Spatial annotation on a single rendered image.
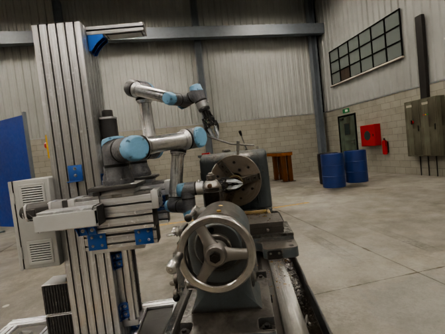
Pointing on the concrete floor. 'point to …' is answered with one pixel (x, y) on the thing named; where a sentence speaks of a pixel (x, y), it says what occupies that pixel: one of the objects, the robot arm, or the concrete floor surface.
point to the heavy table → (282, 166)
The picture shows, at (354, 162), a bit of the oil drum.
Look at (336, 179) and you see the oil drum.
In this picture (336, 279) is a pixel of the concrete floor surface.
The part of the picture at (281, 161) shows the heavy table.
